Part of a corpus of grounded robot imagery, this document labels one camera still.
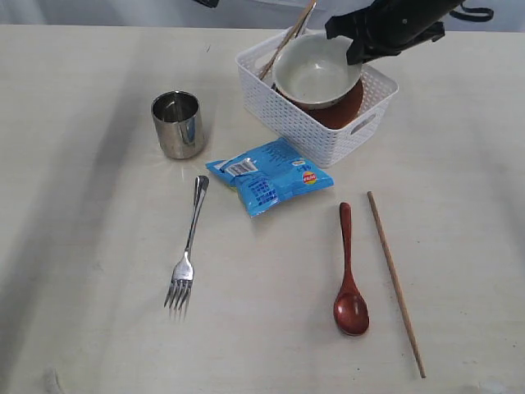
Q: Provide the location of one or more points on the silver metal utensil handle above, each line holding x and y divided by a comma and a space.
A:
303, 24

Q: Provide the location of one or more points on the shiny steel cup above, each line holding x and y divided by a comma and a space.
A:
178, 123

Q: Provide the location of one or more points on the brown wooden chopstick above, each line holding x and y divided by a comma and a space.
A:
397, 286

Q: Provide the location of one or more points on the silver metal fork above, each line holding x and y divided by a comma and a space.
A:
182, 277

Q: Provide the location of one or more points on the white woven plastic basket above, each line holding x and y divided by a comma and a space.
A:
312, 139

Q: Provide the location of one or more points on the grey-green ceramic bowl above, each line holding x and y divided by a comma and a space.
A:
312, 71

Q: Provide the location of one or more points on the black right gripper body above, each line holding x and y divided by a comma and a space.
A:
387, 28

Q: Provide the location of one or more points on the red-brown wooden spoon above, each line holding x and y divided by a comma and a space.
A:
350, 310

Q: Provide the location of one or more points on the brown wooden plate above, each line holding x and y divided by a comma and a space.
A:
342, 113

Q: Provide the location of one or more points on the blue chips snack bag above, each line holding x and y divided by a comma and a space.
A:
269, 175

